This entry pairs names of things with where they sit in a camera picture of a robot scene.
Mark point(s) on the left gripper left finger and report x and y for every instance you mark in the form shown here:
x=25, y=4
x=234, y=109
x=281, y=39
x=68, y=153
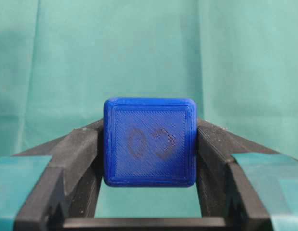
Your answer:
x=42, y=186

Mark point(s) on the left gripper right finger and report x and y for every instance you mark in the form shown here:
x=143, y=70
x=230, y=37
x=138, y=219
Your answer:
x=242, y=185

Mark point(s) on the blue cube block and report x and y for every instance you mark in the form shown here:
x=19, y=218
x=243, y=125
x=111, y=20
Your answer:
x=150, y=142

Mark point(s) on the green table cloth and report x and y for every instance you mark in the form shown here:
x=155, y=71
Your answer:
x=61, y=59

